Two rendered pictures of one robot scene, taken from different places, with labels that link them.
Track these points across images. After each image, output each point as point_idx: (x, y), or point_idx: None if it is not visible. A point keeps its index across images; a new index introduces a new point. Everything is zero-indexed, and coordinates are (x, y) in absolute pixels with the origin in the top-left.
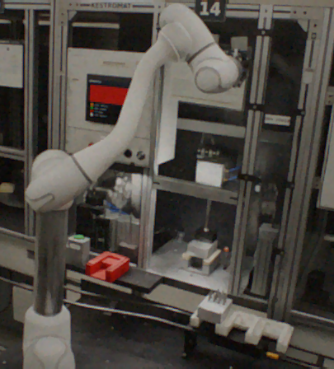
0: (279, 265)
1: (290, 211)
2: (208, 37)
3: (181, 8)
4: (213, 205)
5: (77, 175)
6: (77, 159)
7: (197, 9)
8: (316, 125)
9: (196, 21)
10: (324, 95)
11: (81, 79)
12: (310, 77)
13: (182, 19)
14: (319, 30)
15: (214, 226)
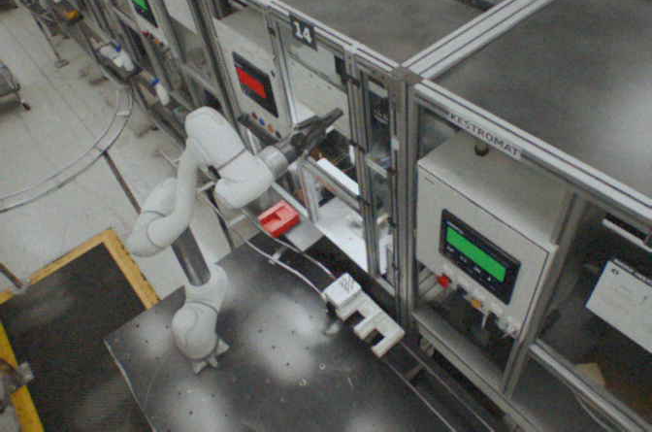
0: (398, 278)
1: (399, 246)
2: (225, 154)
3: (196, 123)
4: None
5: (150, 246)
6: (148, 233)
7: (293, 28)
8: (408, 190)
9: (211, 138)
10: (411, 168)
11: (230, 53)
12: (397, 146)
13: (197, 137)
14: (398, 103)
15: None
